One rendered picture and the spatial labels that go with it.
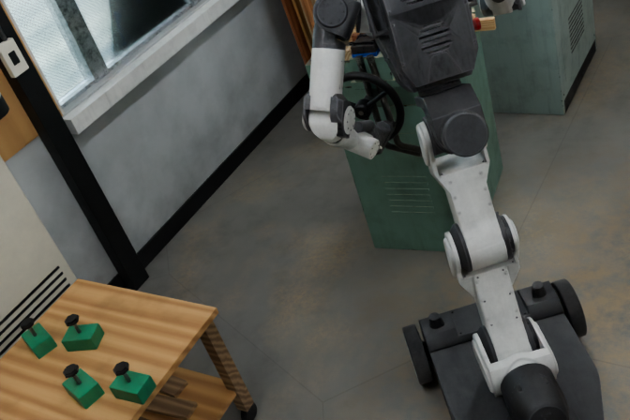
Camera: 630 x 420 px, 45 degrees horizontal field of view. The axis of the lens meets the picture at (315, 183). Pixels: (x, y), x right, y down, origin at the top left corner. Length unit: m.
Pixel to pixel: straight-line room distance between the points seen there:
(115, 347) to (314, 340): 0.82
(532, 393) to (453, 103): 0.81
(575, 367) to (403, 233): 1.01
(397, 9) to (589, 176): 1.75
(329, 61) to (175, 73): 1.84
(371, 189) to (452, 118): 1.21
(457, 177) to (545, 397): 0.63
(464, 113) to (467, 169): 0.27
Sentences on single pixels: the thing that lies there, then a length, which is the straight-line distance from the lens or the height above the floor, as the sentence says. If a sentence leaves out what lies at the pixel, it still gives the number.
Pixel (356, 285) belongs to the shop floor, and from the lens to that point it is 3.12.
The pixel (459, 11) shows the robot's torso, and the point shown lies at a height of 1.29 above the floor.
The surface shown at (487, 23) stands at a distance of 2.69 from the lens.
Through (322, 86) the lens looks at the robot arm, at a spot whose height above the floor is 1.17.
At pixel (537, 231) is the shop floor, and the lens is 3.18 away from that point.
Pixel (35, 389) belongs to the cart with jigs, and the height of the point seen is 0.53.
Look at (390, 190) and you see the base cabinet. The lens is 3.01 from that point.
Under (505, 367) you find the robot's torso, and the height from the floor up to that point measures 0.33.
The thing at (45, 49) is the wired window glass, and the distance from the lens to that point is 3.36.
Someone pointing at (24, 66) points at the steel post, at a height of 1.16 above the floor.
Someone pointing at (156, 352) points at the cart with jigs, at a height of 0.53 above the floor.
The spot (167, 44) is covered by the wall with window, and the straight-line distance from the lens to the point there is 3.64.
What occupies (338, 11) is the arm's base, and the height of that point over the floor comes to 1.34.
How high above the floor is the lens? 2.07
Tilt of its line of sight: 33 degrees down
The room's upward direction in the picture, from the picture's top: 19 degrees counter-clockwise
